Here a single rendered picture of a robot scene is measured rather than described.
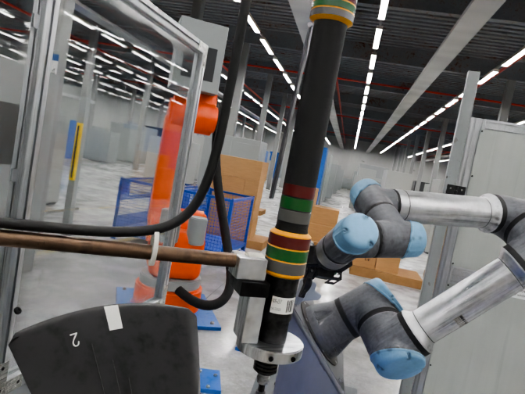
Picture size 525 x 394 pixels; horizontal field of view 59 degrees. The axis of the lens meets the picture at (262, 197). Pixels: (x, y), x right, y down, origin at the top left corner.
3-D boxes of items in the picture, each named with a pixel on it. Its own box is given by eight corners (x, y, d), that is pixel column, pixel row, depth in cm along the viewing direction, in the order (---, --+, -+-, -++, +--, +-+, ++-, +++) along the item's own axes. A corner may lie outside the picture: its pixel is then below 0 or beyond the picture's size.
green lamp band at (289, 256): (274, 261, 45) (276, 249, 45) (259, 250, 49) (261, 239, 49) (314, 265, 46) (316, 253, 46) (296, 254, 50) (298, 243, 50)
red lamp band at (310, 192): (289, 196, 45) (291, 184, 45) (276, 191, 48) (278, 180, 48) (319, 201, 46) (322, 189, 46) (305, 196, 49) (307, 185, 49)
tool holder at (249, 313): (227, 364, 43) (246, 263, 42) (210, 333, 50) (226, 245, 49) (312, 366, 46) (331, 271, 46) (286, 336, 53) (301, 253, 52)
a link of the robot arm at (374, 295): (351, 310, 135) (392, 288, 132) (368, 349, 124) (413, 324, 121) (333, 288, 128) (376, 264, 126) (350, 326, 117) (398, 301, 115)
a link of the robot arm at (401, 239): (409, 203, 99) (362, 202, 96) (435, 236, 90) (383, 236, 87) (398, 232, 103) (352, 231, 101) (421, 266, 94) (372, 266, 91)
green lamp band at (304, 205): (287, 209, 45) (289, 197, 45) (274, 204, 48) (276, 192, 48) (317, 213, 46) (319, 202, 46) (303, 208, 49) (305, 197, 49)
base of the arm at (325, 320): (306, 302, 136) (336, 285, 134) (333, 346, 135) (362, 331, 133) (302, 316, 121) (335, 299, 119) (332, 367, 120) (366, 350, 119)
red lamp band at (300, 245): (276, 248, 45) (279, 236, 45) (262, 238, 49) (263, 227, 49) (316, 252, 46) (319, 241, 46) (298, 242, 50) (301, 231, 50)
